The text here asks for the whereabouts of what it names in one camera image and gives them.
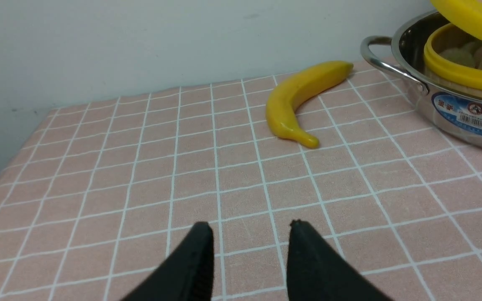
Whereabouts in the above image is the pink checked tablecloth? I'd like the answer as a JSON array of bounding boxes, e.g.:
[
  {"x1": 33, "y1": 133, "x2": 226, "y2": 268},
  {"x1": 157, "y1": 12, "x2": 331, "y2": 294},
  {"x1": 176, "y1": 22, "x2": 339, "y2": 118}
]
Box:
[{"x1": 0, "y1": 63, "x2": 482, "y2": 301}]

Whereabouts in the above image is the yellow rimmed bamboo steamer basket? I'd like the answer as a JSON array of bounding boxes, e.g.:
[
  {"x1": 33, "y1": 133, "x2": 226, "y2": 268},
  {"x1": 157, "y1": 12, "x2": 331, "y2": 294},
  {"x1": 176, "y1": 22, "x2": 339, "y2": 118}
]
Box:
[{"x1": 423, "y1": 23, "x2": 482, "y2": 99}]

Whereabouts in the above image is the stainless steel pot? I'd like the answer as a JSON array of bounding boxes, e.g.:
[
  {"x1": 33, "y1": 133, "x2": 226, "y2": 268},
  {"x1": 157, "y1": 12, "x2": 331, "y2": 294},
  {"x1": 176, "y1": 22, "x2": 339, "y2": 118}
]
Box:
[{"x1": 360, "y1": 11, "x2": 482, "y2": 148}]

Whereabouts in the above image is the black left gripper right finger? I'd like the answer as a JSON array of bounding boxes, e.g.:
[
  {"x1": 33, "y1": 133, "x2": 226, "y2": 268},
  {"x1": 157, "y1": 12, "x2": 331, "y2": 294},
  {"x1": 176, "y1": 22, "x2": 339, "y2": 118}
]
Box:
[{"x1": 287, "y1": 220, "x2": 391, "y2": 301}]

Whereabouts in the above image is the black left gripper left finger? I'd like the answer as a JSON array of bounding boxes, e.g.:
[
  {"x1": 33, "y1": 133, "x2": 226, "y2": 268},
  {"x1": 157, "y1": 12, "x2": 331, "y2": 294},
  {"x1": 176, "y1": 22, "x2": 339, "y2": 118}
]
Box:
[{"x1": 123, "y1": 222, "x2": 215, "y2": 301}]

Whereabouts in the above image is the yellow plastic banana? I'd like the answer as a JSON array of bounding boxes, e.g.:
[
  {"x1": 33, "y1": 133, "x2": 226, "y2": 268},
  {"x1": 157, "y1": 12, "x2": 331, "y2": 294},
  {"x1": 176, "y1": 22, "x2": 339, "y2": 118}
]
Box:
[{"x1": 266, "y1": 61, "x2": 354, "y2": 149}]

